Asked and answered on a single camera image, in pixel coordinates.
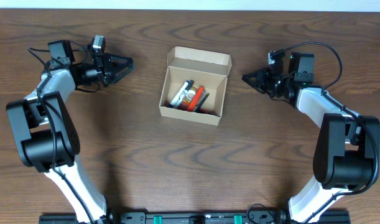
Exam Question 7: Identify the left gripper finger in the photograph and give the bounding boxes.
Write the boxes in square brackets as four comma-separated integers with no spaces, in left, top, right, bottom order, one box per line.
[110,64,134,84]
[109,54,134,67]

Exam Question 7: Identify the black whiteboard marker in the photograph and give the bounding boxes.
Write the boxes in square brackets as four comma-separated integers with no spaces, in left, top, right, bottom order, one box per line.
[174,80,194,108]

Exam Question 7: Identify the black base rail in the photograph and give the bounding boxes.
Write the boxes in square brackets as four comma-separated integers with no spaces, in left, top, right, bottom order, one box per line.
[39,208,351,224]

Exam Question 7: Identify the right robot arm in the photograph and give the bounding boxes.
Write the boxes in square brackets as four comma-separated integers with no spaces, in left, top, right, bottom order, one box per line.
[242,67,380,223]

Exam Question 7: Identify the right black cable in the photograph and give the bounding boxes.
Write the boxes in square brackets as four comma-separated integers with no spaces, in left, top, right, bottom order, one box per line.
[279,41,380,224]

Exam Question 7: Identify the blue whiteboard marker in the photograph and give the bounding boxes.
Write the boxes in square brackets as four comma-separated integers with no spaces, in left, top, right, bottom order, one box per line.
[169,80,190,108]

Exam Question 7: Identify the yellow tape roll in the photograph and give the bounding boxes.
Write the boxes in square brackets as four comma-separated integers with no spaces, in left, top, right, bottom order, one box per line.
[182,87,198,104]

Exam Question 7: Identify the left black cable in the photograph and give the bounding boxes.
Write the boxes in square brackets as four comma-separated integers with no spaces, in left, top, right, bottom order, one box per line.
[27,39,97,224]

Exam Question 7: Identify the red utility knife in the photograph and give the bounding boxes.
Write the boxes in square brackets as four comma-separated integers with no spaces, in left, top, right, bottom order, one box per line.
[178,102,211,114]

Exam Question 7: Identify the red and black stapler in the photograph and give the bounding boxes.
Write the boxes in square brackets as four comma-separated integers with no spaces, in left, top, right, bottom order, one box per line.
[187,86,209,112]

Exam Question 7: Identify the black cable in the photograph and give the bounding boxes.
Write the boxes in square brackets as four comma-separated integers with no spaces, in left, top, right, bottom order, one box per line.
[27,39,97,224]
[279,41,380,224]

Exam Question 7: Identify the cardboard box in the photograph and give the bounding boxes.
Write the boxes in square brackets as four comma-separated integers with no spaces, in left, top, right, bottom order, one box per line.
[159,46,232,126]

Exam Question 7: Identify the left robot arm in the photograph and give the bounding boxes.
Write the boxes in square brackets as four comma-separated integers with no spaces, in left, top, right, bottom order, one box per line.
[6,51,134,223]

